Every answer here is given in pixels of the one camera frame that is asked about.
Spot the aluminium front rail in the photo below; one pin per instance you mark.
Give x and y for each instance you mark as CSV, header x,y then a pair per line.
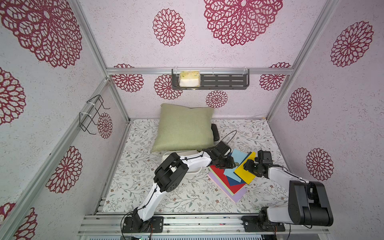
x,y
187,225

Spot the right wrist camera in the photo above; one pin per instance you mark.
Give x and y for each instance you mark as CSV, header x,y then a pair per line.
x,y
265,157

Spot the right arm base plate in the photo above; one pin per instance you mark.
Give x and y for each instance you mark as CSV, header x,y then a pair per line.
x,y
254,224

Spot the light green envelope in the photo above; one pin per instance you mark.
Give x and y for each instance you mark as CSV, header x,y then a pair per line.
x,y
220,181

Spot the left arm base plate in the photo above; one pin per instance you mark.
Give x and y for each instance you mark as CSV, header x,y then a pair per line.
x,y
136,225

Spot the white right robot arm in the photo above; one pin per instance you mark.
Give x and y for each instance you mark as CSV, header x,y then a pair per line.
x,y
308,204

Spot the yellow white sponge block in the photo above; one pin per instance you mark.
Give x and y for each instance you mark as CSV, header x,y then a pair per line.
x,y
189,79

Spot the yellow envelope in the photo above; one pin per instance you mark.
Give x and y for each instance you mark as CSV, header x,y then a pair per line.
x,y
244,175

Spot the lilac envelope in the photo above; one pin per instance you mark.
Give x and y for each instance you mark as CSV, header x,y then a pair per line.
x,y
236,197

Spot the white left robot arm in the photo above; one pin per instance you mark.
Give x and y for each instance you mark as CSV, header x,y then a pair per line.
x,y
170,173

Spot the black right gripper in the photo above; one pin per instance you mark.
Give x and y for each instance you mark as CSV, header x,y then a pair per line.
x,y
252,167

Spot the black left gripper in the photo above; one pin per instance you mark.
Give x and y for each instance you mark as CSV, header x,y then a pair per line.
x,y
230,164

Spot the dark blue envelope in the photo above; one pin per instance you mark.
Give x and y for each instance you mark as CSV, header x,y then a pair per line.
x,y
231,182

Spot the white plastic storage box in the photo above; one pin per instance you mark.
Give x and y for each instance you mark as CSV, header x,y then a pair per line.
x,y
194,169

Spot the black wall shelf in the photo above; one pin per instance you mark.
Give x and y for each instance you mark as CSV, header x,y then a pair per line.
x,y
214,81

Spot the small black cylinder object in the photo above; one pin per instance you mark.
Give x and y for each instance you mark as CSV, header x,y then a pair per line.
x,y
215,132

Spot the red envelope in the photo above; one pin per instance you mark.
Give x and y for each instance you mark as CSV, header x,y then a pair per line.
x,y
228,183

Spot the light blue envelope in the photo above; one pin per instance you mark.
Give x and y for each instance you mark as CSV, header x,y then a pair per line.
x,y
238,157

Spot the green square pillow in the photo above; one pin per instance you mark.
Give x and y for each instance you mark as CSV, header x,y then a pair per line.
x,y
182,129

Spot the black wire wall rack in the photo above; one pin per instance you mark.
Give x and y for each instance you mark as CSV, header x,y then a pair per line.
x,y
87,118

